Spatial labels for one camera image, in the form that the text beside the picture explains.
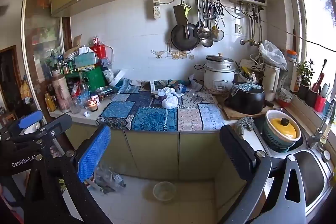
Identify colourful hanging bag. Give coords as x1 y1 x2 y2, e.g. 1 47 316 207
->
20 76 32 99

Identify white power strip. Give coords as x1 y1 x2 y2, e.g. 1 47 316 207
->
153 0 161 19

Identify olive base cabinet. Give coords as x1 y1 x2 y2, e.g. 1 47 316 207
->
65 122 253 204

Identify grey dish rag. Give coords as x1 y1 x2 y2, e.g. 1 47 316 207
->
235 117 255 137

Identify red tin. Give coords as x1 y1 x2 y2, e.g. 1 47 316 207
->
91 36 107 62

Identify white bottle orange label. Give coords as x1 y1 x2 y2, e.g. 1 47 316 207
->
290 63 301 93

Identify hanging metal utensils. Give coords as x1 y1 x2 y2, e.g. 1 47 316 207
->
203 0 214 21

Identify perforated metal skimmer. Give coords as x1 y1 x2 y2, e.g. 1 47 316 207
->
197 0 211 40

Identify row of spice jars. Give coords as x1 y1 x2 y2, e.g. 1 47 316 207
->
61 61 75 75

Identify blue patchwork cloth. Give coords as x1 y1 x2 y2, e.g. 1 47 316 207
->
96 78 234 132

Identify grey knitted cloth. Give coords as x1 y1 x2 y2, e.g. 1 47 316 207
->
231 82 263 96

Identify metal faucet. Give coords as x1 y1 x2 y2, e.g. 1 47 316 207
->
307 99 336 149

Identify small round floor bin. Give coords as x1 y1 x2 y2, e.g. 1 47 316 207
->
153 181 176 201

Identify green colander basket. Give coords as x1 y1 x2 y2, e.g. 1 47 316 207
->
262 119 304 153

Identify black rice cooker cable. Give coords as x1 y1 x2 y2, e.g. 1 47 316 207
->
194 63 208 83

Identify metal bowl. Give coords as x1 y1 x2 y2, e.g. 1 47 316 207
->
96 86 116 96

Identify brown cardboard piece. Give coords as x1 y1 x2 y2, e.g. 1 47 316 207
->
70 34 83 49

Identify white jug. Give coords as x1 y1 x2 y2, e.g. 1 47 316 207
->
263 63 281 102

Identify pleated white paper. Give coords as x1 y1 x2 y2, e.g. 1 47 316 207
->
161 98 180 109

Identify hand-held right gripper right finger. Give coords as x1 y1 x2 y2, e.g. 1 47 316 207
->
219 124 306 224

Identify yellow pot lid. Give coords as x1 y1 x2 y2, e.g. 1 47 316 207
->
270 117 297 139

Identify clear plastic wrap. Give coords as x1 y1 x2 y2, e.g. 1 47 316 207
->
188 75 204 90

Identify window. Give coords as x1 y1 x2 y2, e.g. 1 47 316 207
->
282 0 336 121

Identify black frying pan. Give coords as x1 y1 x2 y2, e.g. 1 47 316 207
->
171 22 201 52

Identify stack of small bowls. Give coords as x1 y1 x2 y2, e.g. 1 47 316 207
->
278 88 293 108

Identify orange lidded container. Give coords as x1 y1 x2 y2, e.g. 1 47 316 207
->
286 49 298 63

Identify wooden door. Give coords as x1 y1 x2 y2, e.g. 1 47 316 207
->
0 46 23 120

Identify white round perforated tray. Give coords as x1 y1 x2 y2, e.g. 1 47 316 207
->
109 70 125 90

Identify black cup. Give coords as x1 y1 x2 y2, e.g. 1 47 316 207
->
306 88 320 108

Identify clear glass tumbler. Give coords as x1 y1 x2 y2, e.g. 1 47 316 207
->
70 97 82 114

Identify black kitchen scissors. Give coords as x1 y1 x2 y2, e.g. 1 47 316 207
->
211 0 226 28

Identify teal tissue box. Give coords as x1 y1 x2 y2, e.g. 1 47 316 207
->
74 53 98 68

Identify green box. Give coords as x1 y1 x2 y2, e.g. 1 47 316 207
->
66 67 106 88

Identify clear water bottle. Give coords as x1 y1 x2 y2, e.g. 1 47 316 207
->
79 84 90 109

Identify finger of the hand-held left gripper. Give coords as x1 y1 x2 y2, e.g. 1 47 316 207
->
0 110 44 136
10 114 73 147

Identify black cooking pot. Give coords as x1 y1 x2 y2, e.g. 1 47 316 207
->
224 82 266 115

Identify red cup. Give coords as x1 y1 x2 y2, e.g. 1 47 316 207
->
314 95 327 113

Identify white pouch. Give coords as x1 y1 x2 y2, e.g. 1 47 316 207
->
101 67 115 83

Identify white rice cooker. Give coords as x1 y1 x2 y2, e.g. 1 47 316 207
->
203 53 236 95

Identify metal mesh strainer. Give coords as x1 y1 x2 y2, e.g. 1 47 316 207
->
211 27 226 43

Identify metal water pipes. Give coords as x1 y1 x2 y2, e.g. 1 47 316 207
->
240 5 264 47

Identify yellow bottle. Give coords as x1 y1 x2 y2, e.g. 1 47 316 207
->
45 91 57 113

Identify stainless steel sink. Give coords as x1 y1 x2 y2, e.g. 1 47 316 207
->
255 108 334 217

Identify small potted plant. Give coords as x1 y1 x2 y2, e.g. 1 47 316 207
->
297 59 315 101

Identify pink thermos flask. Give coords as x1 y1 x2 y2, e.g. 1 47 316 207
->
51 69 72 114

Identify steel cleaver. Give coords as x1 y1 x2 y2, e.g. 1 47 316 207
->
173 4 190 39

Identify glass display cabinet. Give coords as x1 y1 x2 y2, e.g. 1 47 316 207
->
21 0 72 109

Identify crumpled plastic bags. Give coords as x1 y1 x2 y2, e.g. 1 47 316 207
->
87 166 127 194

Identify wooden cutting board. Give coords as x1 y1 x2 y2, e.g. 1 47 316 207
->
217 94 279 121

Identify utensil holder with chopsticks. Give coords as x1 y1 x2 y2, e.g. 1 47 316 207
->
235 60 263 83

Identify thin black line cable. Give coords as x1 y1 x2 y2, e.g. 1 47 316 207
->
252 17 336 53

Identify white plastic bag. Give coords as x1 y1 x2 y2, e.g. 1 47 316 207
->
259 40 289 71

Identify white enamel pot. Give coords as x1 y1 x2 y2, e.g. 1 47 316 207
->
266 109 302 143

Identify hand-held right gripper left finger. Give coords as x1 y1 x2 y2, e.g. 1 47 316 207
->
24 124 114 224

